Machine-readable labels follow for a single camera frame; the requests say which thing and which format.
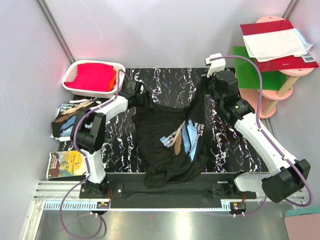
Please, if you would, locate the black printed t shirt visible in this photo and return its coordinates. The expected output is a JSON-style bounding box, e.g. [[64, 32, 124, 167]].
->
[[51, 99, 102, 142], [131, 79, 209, 188]]

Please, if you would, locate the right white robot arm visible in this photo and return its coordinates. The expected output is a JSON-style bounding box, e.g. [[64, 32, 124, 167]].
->
[[202, 70, 311, 203]]

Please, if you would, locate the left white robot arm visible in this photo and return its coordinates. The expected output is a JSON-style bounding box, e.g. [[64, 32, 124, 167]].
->
[[70, 80, 147, 186]]

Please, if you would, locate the orange folded t shirt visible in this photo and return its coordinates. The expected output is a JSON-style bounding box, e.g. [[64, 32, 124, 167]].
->
[[108, 69, 117, 92]]

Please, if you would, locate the green plastic sheet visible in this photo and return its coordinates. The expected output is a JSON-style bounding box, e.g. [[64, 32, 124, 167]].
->
[[232, 46, 287, 91]]

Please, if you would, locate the pink folded t shirt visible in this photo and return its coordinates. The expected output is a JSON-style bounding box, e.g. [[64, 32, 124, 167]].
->
[[65, 63, 114, 92]]

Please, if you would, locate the white plastic laundry basket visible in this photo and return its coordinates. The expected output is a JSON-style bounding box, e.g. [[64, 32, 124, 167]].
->
[[62, 60, 126, 99]]

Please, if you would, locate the white mesh bag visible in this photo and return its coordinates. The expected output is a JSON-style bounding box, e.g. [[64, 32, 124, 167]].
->
[[243, 28, 313, 62]]

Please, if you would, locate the pink round tiered shelf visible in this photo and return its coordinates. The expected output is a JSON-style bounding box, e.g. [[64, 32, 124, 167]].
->
[[234, 16, 319, 119]]

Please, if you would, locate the folded black printed t shirt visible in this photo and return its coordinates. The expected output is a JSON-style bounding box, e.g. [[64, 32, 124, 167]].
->
[[51, 99, 102, 142]]

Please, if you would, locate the red plastic sheet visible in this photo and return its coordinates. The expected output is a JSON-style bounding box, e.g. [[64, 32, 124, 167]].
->
[[240, 19, 319, 72]]

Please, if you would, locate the illustrated book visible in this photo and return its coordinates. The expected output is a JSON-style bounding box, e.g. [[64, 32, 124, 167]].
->
[[46, 150, 87, 180]]

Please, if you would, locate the teal board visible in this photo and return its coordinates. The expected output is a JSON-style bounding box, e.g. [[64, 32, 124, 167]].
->
[[285, 208, 320, 217]]

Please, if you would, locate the pink board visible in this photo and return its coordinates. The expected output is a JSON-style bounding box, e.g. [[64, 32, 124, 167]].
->
[[284, 213, 320, 240]]

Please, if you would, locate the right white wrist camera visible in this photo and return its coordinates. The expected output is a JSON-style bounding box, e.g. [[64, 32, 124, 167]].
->
[[204, 53, 226, 78]]

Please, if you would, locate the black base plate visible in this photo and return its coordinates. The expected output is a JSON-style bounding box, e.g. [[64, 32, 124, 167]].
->
[[79, 172, 257, 209]]

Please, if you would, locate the aluminium rail frame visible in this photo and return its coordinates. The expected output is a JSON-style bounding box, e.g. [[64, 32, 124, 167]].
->
[[24, 181, 291, 240]]

